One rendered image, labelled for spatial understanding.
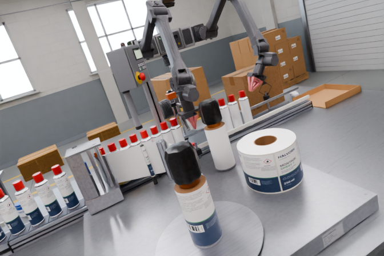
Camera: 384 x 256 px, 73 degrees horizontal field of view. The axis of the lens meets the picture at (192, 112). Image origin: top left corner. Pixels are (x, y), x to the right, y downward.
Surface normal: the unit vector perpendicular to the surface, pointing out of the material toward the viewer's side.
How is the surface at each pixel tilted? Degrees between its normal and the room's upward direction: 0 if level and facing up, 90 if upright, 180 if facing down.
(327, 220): 0
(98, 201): 90
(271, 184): 90
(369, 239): 0
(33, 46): 90
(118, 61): 90
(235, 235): 0
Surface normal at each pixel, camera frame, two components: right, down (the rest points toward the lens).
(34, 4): 0.45, 0.11
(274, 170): -0.14, 0.30
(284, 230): -0.29, -0.92
